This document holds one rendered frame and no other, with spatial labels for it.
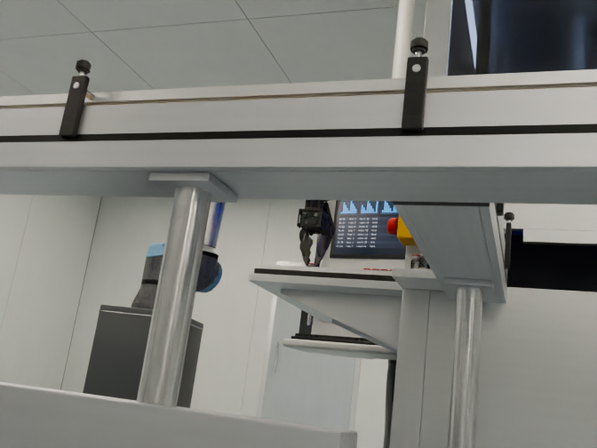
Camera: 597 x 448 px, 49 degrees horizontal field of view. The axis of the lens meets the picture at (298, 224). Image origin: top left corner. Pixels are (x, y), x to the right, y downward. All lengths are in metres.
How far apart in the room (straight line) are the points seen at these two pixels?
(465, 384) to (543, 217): 0.47
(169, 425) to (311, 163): 0.35
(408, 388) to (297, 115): 0.87
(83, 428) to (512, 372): 0.95
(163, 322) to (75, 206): 8.00
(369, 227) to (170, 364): 1.94
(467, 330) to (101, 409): 0.72
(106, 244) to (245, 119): 8.17
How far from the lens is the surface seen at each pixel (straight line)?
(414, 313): 1.55
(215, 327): 7.94
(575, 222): 1.59
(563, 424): 1.52
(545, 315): 1.53
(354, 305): 1.69
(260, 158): 0.81
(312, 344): 2.45
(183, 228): 0.87
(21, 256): 8.16
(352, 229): 2.73
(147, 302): 2.09
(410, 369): 1.54
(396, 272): 1.44
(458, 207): 0.88
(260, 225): 8.00
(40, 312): 8.47
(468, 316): 1.32
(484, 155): 0.75
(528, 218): 1.59
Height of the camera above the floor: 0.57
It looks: 15 degrees up
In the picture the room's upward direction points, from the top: 7 degrees clockwise
